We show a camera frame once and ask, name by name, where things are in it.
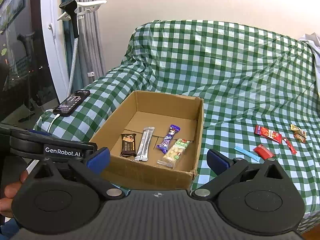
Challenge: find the green nut snack packet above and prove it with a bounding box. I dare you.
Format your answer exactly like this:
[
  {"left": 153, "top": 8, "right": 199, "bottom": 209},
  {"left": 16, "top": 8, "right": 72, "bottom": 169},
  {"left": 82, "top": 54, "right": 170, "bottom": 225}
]
[{"left": 157, "top": 138, "right": 191, "bottom": 168}]

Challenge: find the white clothes hanger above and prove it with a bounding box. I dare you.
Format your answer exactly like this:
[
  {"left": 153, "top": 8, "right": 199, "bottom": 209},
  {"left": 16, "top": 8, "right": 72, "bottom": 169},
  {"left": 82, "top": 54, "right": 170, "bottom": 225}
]
[{"left": 57, "top": 0, "right": 107, "bottom": 21}]

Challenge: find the person's left hand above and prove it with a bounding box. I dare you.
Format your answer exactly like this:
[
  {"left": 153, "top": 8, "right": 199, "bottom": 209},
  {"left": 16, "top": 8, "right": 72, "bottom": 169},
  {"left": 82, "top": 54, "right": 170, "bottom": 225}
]
[{"left": 0, "top": 170, "right": 29, "bottom": 218}]

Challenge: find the black cracker snack packet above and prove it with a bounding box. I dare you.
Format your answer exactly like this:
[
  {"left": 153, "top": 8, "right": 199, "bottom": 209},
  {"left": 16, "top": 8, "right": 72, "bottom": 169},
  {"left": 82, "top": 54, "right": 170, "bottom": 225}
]
[{"left": 120, "top": 133, "right": 136, "bottom": 157}]

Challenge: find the brown cardboard box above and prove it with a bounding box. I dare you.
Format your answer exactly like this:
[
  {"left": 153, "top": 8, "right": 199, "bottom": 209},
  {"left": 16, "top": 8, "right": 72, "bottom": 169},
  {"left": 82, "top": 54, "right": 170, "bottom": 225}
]
[{"left": 91, "top": 91, "right": 204, "bottom": 190}]

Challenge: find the grey curtain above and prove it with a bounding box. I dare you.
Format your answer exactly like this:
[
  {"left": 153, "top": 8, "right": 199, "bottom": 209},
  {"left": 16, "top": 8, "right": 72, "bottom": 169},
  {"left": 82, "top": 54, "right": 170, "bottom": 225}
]
[{"left": 76, "top": 0, "right": 106, "bottom": 88}]

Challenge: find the green checkered sofa cover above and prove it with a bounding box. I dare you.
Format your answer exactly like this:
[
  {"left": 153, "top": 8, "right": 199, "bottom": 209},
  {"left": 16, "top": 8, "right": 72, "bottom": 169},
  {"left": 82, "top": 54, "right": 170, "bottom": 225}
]
[{"left": 34, "top": 20, "right": 319, "bottom": 232}]

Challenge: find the brown gold candy packet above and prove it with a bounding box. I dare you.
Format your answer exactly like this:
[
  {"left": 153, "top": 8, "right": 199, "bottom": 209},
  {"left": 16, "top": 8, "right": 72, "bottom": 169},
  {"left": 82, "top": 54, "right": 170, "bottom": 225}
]
[{"left": 290, "top": 124, "right": 307, "bottom": 143}]

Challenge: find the red spicy snack packet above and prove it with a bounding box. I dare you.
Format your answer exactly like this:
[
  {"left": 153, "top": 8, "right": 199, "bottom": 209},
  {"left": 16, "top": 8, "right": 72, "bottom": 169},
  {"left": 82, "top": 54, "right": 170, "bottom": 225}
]
[{"left": 254, "top": 125, "right": 282, "bottom": 144}]

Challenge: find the white charging cable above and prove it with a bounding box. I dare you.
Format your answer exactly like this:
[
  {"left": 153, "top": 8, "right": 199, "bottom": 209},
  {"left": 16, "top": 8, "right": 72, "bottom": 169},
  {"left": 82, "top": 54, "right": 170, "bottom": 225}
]
[{"left": 44, "top": 109, "right": 61, "bottom": 133}]

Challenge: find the black smartphone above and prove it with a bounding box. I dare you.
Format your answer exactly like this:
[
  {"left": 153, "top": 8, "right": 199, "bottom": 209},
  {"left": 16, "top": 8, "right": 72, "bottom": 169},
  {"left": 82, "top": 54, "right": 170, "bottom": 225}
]
[{"left": 53, "top": 90, "right": 90, "bottom": 117}]

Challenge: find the light blue stick packet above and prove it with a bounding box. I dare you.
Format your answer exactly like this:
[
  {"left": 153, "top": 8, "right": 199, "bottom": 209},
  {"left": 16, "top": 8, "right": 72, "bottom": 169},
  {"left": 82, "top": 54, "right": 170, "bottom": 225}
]
[{"left": 234, "top": 146, "right": 261, "bottom": 162}]

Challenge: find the white door frame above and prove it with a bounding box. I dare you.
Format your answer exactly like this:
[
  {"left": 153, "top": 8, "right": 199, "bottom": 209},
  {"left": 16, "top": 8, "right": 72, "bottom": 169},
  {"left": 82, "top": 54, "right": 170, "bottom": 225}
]
[{"left": 41, "top": 0, "right": 69, "bottom": 101}]

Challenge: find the thin red stick packet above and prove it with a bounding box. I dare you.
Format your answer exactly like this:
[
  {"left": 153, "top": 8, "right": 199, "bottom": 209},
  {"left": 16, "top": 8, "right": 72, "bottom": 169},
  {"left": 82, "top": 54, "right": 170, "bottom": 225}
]
[{"left": 283, "top": 137, "right": 297, "bottom": 155}]

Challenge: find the black garment steamer head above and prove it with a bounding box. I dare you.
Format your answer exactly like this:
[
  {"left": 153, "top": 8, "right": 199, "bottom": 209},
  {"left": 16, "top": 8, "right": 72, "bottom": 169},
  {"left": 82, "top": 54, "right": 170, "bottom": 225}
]
[{"left": 57, "top": 0, "right": 79, "bottom": 38}]

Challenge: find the silver stick snack packet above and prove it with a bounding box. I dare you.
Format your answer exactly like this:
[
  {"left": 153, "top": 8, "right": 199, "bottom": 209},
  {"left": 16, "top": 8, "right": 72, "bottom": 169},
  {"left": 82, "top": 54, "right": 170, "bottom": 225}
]
[{"left": 135, "top": 126, "right": 155, "bottom": 161}]

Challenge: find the small red snack packet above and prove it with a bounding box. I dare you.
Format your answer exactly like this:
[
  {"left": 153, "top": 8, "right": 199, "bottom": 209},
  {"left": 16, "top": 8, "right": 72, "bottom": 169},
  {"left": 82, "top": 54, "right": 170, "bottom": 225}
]
[{"left": 253, "top": 144, "right": 275, "bottom": 160}]

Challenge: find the white cloth on sofa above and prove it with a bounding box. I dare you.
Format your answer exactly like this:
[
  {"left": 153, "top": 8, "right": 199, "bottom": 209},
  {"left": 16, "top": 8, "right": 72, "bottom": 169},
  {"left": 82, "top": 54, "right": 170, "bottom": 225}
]
[{"left": 298, "top": 33, "right": 320, "bottom": 77}]

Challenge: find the purple chocolate bar packet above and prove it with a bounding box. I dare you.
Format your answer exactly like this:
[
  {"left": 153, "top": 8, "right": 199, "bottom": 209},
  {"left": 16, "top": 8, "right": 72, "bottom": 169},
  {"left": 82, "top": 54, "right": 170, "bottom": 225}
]
[{"left": 157, "top": 125, "right": 180, "bottom": 154}]

